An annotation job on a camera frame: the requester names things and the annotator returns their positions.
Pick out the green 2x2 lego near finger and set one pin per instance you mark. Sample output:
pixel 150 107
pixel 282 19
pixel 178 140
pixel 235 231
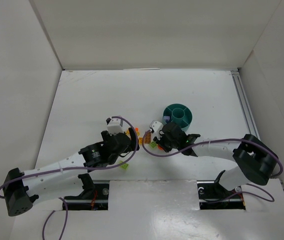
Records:
pixel 153 145

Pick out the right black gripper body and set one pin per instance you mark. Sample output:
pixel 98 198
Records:
pixel 165 140

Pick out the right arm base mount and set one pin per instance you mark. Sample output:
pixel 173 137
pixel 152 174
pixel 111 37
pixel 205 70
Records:
pixel 212 196

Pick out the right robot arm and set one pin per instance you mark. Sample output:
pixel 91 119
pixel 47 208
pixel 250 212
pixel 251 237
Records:
pixel 255 162

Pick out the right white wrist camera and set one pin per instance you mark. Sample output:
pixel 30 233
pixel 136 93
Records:
pixel 155 128

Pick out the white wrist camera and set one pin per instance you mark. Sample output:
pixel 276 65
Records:
pixel 114 126
pixel 155 128

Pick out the green 2x4 lego brick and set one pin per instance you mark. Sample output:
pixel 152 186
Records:
pixel 123 166

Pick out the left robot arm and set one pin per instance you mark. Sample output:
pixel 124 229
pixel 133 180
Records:
pixel 23 189

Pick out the brown 2x4 lego plate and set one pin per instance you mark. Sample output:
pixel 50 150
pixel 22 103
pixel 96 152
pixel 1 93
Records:
pixel 148 138

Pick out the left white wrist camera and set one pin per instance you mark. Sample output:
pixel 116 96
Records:
pixel 114 126

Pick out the teal divided round container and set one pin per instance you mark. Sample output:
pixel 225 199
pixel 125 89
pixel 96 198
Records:
pixel 179 114

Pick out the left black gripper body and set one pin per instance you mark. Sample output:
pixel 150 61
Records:
pixel 127 141

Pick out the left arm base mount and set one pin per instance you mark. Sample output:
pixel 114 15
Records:
pixel 93 195

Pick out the aluminium rail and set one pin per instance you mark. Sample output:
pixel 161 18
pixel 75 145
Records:
pixel 247 112

